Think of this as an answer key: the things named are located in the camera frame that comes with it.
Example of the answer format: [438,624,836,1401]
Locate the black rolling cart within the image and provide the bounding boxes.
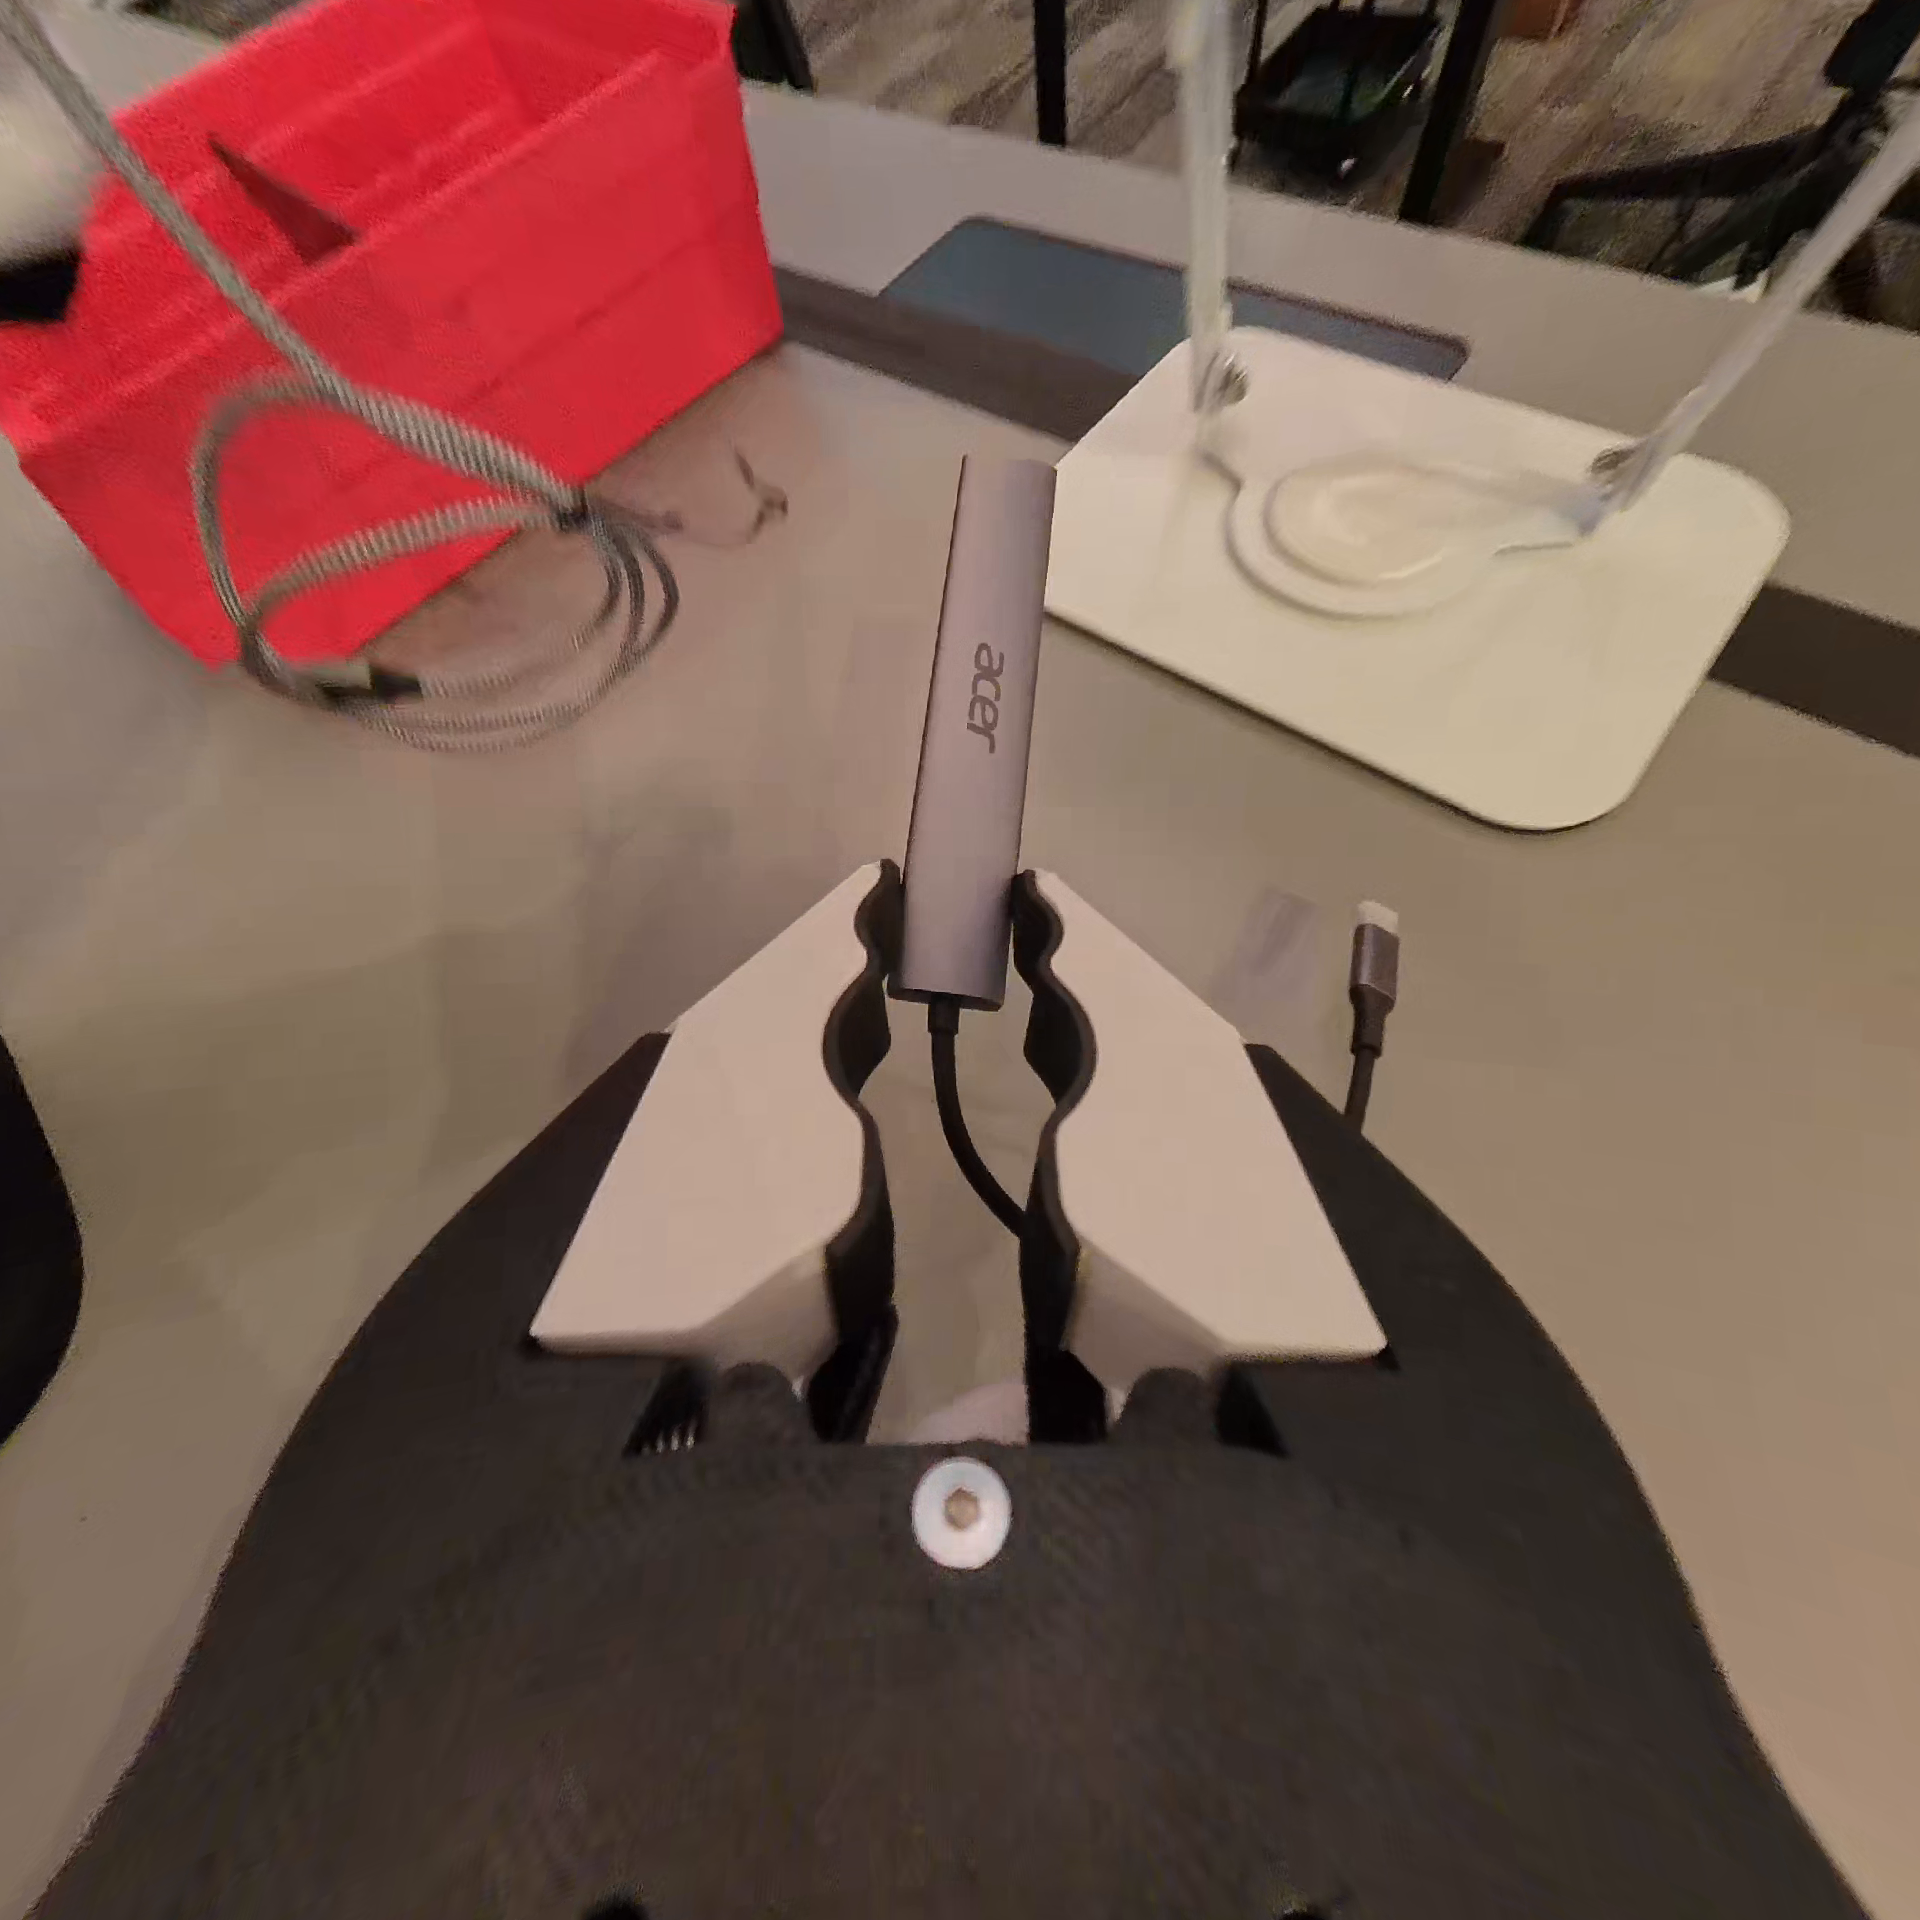
[1231,0,1502,221]

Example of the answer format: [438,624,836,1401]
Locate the grey usb hub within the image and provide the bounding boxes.
[890,457,1413,1247]

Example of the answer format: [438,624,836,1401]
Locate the dark cloth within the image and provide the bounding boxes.
[0,1034,86,1449]

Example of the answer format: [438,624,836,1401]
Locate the grey braided cable silver plug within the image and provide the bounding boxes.
[0,0,789,752]

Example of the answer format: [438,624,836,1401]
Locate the red plastic bin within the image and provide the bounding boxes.
[0,0,789,672]

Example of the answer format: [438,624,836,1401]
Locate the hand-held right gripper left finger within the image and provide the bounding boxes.
[534,870,903,1425]

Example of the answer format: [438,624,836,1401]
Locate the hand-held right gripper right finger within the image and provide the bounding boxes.
[1022,870,1387,1416]

